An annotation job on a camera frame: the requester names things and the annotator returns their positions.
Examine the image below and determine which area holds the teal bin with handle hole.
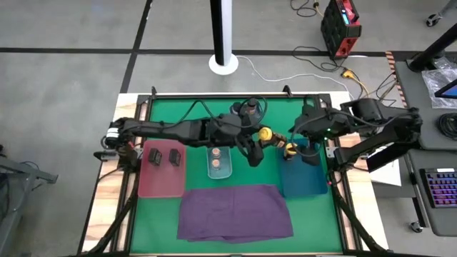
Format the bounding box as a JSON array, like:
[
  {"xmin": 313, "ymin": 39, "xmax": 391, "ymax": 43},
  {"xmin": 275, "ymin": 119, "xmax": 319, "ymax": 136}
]
[{"xmin": 206, "ymin": 145, "xmax": 233, "ymax": 180}]

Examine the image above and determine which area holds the grey metal stand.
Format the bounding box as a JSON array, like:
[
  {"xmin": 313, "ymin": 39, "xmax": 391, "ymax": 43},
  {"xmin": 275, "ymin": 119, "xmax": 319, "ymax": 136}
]
[{"xmin": 0, "ymin": 144, "xmax": 59, "ymax": 229}]

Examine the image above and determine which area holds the black table frame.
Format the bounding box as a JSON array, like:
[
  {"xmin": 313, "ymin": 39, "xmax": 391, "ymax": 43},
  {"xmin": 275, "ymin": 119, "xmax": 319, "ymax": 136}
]
[{"xmin": 80, "ymin": 85, "xmax": 390, "ymax": 257}]

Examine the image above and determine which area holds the purple cloth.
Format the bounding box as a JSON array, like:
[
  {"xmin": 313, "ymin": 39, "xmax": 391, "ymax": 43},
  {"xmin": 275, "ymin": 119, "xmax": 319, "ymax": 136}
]
[{"xmin": 176, "ymin": 183, "xmax": 295, "ymax": 244}]

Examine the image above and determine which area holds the grey desk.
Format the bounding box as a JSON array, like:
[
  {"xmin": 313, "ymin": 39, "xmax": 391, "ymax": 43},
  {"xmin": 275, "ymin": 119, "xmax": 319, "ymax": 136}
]
[{"xmin": 394, "ymin": 59, "xmax": 457, "ymax": 236}]

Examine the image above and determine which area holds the red and black case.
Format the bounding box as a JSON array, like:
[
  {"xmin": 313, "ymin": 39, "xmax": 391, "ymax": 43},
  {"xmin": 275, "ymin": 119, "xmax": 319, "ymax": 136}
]
[{"xmin": 320, "ymin": 0, "xmax": 363, "ymax": 60}]

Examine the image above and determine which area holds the clear plastic bag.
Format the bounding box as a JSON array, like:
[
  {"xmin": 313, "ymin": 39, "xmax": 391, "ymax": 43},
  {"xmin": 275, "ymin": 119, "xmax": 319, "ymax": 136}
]
[{"xmin": 421, "ymin": 67, "xmax": 457, "ymax": 109}]

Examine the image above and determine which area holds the coiled black cable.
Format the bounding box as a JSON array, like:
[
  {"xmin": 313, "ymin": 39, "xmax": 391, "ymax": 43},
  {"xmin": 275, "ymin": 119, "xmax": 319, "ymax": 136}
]
[{"xmin": 438, "ymin": 112, "xmax": 457, "ymax": 141}]

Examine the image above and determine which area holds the white pole with round base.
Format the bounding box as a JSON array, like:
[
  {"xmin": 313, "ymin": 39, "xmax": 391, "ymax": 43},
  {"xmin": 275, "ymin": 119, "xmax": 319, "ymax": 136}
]
[{"xmin": 208, "ymin": 0, "xmax": 239, "ymax": 76}]

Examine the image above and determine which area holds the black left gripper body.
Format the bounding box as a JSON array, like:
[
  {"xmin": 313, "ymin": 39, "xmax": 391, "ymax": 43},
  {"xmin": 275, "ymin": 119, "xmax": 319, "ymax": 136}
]
[{"xmin": 214, "ymin": 113, "xmax": 260, "ymax": 148}]

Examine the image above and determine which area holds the pink plastic bin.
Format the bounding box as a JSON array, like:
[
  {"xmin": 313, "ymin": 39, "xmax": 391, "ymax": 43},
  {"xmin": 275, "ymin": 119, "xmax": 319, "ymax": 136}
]
[{"xmin": 137, "ymin": 139, "xmax": 187, "ymax": 199}]

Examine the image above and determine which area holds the green black pepper tin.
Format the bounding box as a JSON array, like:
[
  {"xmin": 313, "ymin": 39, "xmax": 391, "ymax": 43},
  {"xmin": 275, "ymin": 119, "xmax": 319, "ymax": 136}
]
[
  {"xmin": 148, "ymin": 148, "xmax": 164, "ymax": 166},
  {"xmin": 168, "ymin": 148, "xmax": 182, "ymax": 167}
]

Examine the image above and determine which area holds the backlit keyboard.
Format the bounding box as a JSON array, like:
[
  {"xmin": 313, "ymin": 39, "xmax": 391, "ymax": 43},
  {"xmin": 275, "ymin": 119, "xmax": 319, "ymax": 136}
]
[{"xmin": 419, "ymin": 167, "xmax": 457, "ymax": 209}]

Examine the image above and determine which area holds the striped hazard tape strip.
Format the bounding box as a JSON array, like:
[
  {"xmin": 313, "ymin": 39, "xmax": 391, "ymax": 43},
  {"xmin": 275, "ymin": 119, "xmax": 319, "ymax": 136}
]
[{"xmin": 384, "ymin": 51, "xmax": 408, "ymax": 108}]

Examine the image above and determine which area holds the green table mat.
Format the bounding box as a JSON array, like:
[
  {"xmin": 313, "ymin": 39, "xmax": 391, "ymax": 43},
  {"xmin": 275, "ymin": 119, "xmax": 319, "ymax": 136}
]
[{"xmin": 130, "ymin": 96, "xmax": 343, "ymax": 254}]

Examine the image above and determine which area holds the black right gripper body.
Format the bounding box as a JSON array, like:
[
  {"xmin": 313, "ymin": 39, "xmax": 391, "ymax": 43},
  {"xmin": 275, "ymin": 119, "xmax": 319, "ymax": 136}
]
[{"xmin": 292, "ymin": 105, "xmax": 340, "ymax": 143}]

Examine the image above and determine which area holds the white floor cable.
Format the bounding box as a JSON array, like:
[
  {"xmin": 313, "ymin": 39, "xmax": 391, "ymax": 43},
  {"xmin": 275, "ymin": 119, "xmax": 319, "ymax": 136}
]
[{"xmin": 235, "ymin": 55, "xmax": 353, "ymax": 99}]

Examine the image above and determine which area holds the white paper sheet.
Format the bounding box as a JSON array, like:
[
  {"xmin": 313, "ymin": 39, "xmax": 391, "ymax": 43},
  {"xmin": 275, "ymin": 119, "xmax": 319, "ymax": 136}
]
[{"xmin": 367, "ymin": 146, "xmax": 403, "ymax": 187}]

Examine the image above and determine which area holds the blue plastic bin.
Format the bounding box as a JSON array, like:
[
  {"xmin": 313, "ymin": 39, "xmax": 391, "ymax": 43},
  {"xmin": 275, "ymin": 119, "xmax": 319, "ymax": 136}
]
[{"xmin": 277, "ymin": 138, "xmax": 328, "ymax": 198}]

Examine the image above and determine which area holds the black floor cable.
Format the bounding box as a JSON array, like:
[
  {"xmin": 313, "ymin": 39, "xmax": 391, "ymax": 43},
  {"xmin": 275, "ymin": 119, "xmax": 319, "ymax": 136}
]
[{"xmin": 291, "ymin": 45, "xmax": 346, "ymax": 72}]

